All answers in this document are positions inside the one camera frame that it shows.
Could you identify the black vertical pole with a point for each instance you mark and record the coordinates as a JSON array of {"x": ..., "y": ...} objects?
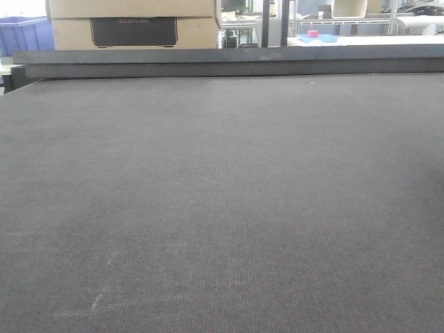
[{"x": 265, "y": 23}]

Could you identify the dark foam board stack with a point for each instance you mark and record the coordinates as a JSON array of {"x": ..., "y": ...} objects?
[{"x": 281, "y": 61}]

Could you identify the large cardboard box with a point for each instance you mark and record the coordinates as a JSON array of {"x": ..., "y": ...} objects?
[{"x": 143, "y": 24}]

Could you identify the small pink block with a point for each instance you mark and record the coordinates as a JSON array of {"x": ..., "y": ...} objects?
[{"x": 312, "y": 33}]

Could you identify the blue plastic bin on table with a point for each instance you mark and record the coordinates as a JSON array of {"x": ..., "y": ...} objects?
[{"x": 25, "y": 34}]

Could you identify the blue flat pad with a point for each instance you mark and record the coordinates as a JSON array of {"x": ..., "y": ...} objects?
[{"x": 324, "y": 38}]

